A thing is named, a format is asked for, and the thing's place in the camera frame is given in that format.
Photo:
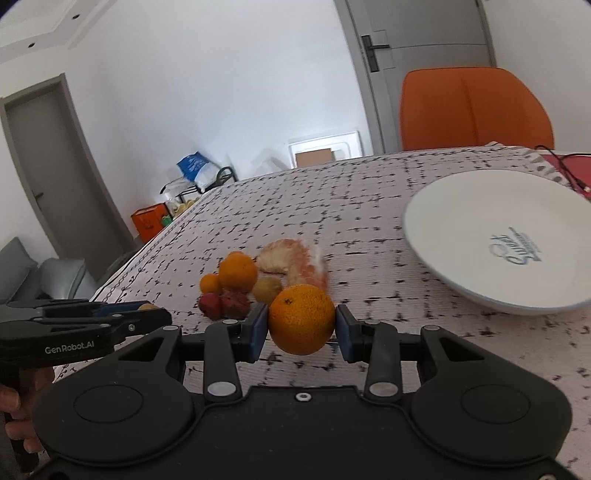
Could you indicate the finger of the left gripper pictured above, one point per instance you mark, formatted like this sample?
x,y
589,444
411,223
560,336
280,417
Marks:
x,y
36,335
77,310

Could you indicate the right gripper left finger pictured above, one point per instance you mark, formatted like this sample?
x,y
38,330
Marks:
x,y
222,346

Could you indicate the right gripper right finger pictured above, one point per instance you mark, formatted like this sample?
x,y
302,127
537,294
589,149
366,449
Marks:
x,y
384,349

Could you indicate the dark red fruit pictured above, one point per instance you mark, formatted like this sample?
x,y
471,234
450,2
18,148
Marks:
x,y
210,305
235,305

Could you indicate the small tangerine front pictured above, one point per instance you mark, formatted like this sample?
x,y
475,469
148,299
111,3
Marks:
x,y
210,284

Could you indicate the yellow-brown round fruit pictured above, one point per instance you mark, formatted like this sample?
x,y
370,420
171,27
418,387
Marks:
x,y
147,307

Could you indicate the green-brown round fruit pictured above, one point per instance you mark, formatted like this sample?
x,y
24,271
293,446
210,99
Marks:
x,y
266,289

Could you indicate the medium orange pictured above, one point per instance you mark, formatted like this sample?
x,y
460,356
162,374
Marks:
x,y
237,272

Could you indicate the large orange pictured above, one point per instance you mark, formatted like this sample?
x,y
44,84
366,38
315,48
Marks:
x,y
301,319

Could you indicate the person's left hand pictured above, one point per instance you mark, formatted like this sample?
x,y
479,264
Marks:
x,y
19,403

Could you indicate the grey sofa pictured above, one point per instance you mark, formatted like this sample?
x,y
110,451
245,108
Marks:
x,y
24,280

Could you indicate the orange box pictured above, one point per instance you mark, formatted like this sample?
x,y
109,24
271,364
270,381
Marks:
x,y
149,221

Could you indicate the patterned white tablecloth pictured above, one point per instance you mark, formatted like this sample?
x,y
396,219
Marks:
x,y
353,211

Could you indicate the black metal rack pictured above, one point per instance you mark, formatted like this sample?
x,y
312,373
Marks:
x,y
181,189

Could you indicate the white ceramic plate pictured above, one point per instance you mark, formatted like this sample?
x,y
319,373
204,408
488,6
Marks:
x,y
511,241

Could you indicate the blue white plastic bag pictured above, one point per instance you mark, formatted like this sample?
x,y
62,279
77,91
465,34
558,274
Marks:
x,y
199,170

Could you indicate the grey door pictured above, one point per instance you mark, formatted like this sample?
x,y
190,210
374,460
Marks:
x,y
422,34
60,178

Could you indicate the brown cardboard piece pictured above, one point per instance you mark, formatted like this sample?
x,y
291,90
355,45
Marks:
x,y
314,157

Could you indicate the white foam packaging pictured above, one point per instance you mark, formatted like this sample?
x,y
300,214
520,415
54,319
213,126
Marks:
x,y
343,146

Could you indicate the orange chair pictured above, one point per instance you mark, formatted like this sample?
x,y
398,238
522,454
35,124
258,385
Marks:
x,y
470,106

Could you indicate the red orange table mat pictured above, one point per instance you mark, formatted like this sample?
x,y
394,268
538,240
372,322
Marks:
x,y
575,167

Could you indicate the black door handle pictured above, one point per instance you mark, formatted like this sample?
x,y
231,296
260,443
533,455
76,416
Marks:
x,y
370,50

